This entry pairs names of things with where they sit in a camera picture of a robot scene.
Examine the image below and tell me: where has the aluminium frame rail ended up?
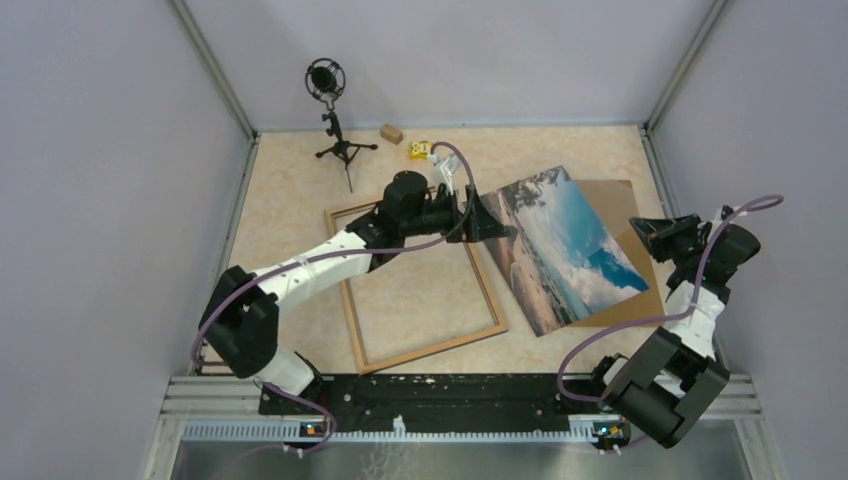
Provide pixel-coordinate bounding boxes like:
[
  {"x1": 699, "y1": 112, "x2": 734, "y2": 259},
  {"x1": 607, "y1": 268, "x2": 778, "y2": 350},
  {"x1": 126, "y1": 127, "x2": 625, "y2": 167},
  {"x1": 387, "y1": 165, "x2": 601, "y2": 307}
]
[{"x1": 142, "y1": 372, "x2": 786, "y2": 480}]

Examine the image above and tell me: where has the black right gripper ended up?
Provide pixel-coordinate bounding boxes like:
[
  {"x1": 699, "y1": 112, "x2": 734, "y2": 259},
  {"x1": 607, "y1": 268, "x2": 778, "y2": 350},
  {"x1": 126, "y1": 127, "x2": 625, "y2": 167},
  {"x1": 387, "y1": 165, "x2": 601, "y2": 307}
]
[{"x1": 628, "y1": 213, "x2": 703, "y2": 266}]

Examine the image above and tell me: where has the black microphone on tripod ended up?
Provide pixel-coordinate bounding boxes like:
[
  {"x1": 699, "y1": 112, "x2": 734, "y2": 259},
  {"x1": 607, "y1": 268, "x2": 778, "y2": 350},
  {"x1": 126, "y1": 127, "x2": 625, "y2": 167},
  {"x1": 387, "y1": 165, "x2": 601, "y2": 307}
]
[{"x1": 304, "y1": 57, "x2": 378, "y2": 192}]

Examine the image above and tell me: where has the small wooden block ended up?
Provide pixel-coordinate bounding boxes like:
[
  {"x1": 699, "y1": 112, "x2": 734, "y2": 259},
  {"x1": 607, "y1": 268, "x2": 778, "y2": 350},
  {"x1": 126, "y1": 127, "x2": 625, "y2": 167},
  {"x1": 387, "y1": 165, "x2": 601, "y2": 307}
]
[{"x1": 379, "y1": 124, "x2": 404, "y2": 145}]

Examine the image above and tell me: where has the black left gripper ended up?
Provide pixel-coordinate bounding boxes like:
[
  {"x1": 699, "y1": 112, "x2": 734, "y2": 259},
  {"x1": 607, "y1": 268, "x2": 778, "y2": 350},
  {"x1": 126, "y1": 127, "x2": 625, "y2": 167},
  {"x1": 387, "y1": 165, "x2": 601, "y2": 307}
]
[{"x1": 401, "y1": 184, "x2": 509, "y2": 244}]

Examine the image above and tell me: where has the brown cardboard backing board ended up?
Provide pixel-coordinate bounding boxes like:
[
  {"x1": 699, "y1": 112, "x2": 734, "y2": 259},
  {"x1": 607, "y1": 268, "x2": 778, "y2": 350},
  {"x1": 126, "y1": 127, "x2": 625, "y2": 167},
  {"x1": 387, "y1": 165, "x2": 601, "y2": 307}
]
[{"x1": 574, "y1": 180, "x2": 664, "y2": 328}]

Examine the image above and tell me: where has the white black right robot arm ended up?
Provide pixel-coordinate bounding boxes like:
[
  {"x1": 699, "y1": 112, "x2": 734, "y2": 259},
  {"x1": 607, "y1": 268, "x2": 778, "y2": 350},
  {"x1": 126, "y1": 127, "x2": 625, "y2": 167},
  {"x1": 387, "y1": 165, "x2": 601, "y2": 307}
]
[{"x1": 586, "y1": 214, "x2": 761, "y2": 448}]

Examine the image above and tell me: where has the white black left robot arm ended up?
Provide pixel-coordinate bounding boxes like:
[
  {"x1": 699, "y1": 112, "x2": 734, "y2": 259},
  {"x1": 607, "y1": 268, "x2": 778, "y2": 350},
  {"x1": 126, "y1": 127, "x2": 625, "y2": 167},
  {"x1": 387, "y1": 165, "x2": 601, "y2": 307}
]
[{"x1": 192, "y1": 171, "x2": 515, "y2": 414}]

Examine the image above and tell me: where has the beach landscape photo print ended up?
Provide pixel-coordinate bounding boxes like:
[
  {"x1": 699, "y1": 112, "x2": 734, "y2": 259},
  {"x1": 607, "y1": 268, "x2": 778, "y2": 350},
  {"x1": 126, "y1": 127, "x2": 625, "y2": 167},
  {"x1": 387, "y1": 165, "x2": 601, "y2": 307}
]
[{"x1": 480, "y1": 166, "x2": 663, "y2": 337}]

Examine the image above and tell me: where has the yellow toy car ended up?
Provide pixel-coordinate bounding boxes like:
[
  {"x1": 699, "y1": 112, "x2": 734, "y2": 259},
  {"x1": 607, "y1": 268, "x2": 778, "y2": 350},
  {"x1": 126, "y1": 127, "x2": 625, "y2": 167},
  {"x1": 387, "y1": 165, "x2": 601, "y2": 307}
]
[{"x1": 407, "y1": 140, "x2": 432, "y2": 160}]

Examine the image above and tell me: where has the wooden picture frame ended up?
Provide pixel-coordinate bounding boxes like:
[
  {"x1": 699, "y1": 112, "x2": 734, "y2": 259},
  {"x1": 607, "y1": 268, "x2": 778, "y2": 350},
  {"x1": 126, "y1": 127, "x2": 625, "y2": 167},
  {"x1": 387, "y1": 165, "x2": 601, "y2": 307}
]
[{"x1": 323, "y1": 185, "x2": 511, "y2": 375}]

